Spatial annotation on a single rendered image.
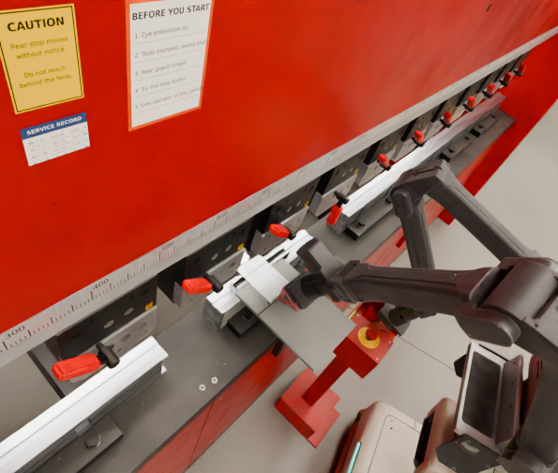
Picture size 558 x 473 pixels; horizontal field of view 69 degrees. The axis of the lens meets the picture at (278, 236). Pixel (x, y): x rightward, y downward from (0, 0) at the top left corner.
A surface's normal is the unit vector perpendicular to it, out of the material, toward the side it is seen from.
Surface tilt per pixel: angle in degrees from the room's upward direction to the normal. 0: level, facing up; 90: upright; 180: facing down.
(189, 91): 90
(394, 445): 0
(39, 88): 90
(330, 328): 0
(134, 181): 90
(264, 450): 0
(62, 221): 90
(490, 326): 111
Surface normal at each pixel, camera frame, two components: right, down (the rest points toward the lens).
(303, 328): 0.25, -0.63
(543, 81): -0.66, 0.44
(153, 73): 0.72, 0.63
